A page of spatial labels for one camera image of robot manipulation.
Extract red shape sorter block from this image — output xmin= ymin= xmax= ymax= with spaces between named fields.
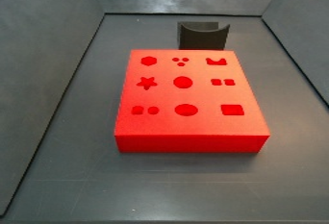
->
xmin=115 ymin=50 xmax=270 ymax=153

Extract dark grey curved block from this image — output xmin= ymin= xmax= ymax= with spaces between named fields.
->
xmin=178 ymin=21 xmax=230 ymax=50

